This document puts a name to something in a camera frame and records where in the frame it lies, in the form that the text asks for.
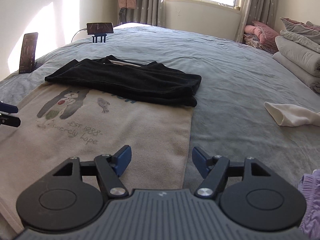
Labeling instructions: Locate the landscape smartphone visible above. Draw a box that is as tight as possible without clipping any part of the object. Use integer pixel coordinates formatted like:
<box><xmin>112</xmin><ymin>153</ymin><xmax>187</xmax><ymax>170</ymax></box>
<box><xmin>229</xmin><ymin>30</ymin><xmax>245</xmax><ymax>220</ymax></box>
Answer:
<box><xmin>86</xmin><ymin>22</ymin><xmax>114</xmax><ymax>35</ymax></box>

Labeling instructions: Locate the purple garment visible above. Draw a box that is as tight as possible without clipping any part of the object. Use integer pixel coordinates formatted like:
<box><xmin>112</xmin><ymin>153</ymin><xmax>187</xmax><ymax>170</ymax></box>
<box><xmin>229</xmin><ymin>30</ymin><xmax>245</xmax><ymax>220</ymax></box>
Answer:
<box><xmin>297</xmin><ymin>169</ymin><xmax>320</xmax><ymax>238</ymax></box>

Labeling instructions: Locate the upright smartphone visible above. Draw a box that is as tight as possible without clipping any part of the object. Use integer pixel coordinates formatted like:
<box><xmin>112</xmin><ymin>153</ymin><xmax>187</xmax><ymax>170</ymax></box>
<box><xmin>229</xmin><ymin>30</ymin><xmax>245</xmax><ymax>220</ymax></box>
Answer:
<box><xmin>19</xmin><ymin>32</ymin><xmax>39</xmax><ymax>74</ymax></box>

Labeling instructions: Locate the grey star-print curtain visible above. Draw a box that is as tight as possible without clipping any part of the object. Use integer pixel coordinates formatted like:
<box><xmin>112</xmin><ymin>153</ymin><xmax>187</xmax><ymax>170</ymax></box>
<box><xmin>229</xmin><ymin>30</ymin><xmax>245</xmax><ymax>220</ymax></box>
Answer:
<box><xmin>134</xmin><ymin>0</ymin><xmax>167</xmax><ymax>28</ymax></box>
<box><xmin>235</xmin><ymin>0</ymin><xmax>278</xmax><ymax>43</ymax></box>

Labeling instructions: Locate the blue phone stand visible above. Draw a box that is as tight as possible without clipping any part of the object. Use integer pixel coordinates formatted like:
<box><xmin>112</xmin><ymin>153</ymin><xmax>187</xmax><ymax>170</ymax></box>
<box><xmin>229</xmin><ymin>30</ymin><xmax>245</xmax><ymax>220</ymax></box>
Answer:
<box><xmin>92</xmin><ymin>33</ymin><xmax>108</xmax><ymax>44</ymax></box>

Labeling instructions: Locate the grey pillow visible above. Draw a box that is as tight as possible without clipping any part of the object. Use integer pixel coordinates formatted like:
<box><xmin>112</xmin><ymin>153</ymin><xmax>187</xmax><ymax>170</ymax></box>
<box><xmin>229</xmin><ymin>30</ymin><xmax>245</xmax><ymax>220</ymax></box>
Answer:
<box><xmin>280</xmin><ymin>17</ymin><xmax>320</xmax><ymax>40</ymax></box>

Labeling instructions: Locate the white charging cable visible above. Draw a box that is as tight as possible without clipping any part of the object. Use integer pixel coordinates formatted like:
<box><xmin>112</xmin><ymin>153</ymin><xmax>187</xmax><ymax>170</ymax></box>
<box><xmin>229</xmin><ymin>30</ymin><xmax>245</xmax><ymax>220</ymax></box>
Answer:
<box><xmin>71</xmin><ymin>29</ymin><xmax>87</xmax><ymax>43</ymax></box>

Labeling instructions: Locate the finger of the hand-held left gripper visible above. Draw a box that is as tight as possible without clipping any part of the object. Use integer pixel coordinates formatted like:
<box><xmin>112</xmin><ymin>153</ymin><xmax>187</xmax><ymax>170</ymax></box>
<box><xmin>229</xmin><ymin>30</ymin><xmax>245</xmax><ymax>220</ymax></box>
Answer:
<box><xmin>0</xmin><ymin>113</ymin><xmax>21</xmax><ymax>128</ymax></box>
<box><xmin>0</xmin><ymin>102</ymin><xmax>19</xmax><ymax>113</ymax></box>

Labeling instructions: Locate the pink pillow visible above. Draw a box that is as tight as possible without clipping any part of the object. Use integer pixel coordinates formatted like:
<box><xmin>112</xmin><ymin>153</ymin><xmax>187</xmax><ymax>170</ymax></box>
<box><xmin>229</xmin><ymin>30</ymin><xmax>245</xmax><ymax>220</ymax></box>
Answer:
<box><xmin>244</xmin><ymin>21</ymin><xmax>280</xmax><ymax>46</ymax></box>

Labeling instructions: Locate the grey folded quilt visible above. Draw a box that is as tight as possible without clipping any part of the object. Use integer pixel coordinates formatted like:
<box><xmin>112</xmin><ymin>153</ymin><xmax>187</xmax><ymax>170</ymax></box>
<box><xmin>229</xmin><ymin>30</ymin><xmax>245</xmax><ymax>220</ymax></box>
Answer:
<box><xmin>272</xmin><ymin>35</ymin><xmax>320</xmax><ymax>93</ymax></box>

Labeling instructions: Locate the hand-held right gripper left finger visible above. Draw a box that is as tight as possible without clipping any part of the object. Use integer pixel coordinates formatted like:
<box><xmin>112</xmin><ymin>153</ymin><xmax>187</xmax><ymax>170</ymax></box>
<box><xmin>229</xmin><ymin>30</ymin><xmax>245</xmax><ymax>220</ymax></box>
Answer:
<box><xmin>52</xmin><ymin>145</ymin><xmax>132</xmax><ymax>198</ymax></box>

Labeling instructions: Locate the grey bed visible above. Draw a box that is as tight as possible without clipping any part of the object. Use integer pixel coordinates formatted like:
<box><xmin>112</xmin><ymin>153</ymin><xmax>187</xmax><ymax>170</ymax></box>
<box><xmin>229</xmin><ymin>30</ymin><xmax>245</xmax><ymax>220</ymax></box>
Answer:
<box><xmin>0</xmin><ymin>22</ymin><xmax>320</xmax><ymax>240</ymax></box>

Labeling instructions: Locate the white garment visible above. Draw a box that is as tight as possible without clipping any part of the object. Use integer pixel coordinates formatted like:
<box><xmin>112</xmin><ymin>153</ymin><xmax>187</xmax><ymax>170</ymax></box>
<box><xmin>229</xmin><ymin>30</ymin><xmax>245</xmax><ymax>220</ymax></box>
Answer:
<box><xmin>264</xmin><ymin>102</ymin><xmax>320</xmax><ymax>127</ymax></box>

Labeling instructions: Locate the striped folded blanket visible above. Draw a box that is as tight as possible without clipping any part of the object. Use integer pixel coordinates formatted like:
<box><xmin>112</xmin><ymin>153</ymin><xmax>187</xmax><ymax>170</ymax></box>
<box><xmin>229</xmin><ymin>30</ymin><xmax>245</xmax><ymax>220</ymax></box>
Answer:
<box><xmin>243</xmin><ymin>35</ymin><xmax>278</xmax><ymax>54</ymax></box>

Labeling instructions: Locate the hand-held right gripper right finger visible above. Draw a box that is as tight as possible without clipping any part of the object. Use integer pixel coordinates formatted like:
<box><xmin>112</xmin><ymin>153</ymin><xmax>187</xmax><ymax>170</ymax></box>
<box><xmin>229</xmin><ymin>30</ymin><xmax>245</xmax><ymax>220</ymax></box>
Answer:
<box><xmin>192</xmin><ymin>147</ymin><xmax>270</xmax><ymax>198</ymax></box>

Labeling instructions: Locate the beige sweatshirt with black sleeves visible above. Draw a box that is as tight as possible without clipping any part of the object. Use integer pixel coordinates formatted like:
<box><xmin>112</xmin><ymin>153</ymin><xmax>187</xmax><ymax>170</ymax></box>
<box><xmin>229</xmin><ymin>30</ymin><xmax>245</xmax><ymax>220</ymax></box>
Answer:
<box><xmin>0</xmin><ymin>55</ymin><xmax>202</xmax><ymax>233</ymax></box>

